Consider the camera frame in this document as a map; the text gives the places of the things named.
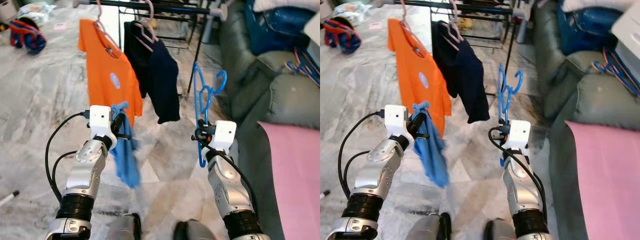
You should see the blue garment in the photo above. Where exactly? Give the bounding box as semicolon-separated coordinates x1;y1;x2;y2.
109;101;142;189
411;100;451;188

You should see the blue plastic hanger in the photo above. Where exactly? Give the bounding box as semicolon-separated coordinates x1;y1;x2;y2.
286;46;321;86
191;61;228;168
496;63;524;167
592;47;640;97

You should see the pink plastic hanger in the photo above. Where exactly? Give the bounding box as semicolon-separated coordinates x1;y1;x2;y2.
132;0;161;53
398;0;426;58
440;0;466;51
93;0;121;58

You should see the dark navy shirt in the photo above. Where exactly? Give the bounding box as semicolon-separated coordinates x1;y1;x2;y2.
431;20;491;124
123;20;181;124

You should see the orange t-shirt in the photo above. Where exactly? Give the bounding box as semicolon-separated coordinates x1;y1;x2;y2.
386;18;452;138
77;18;144;126

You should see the green sofa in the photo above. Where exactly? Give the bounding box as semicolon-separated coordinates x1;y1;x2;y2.
530;0;640;240
218;0;321;240

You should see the grey right robot leg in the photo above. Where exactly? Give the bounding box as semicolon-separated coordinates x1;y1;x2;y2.
482;218;518;240
172;218;221;240

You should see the pink cushion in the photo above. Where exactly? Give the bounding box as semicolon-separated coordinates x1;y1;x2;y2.
257;121;321;240
565;120;640;240

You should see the red and blue bag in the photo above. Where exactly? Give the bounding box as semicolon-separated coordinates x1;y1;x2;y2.
322;18;362;55
9;17;48;55

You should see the black metal drying rack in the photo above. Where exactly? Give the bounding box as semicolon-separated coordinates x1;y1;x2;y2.
382;0;533;96
75;0;228;96

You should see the blue fabric bag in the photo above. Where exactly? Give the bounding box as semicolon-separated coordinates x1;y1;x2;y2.
245;5;316;56
556;5;626;56

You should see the white printed plastic bag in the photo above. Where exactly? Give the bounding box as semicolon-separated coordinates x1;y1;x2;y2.
332;1;373;26
17;2;57;26

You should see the white storage box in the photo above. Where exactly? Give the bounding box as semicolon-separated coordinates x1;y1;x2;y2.
302;17;321;66
611;5;640;81

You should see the white pillow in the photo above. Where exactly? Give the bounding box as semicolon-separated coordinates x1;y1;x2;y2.
562;0;640;13
252;0;321;13

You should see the white plastic drawer unit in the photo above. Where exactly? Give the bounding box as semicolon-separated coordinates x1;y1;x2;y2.
0;0;21;23

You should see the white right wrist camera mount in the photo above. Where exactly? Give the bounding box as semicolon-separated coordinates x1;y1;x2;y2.
506;120;532;153
209;120;237;155

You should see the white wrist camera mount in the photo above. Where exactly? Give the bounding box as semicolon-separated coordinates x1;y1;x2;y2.
88;105;113;148
506;120;532;153
209;120;237;155
384;105;410;146

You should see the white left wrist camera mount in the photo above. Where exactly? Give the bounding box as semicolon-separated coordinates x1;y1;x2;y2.
88;105;113;148
384;105;410;146

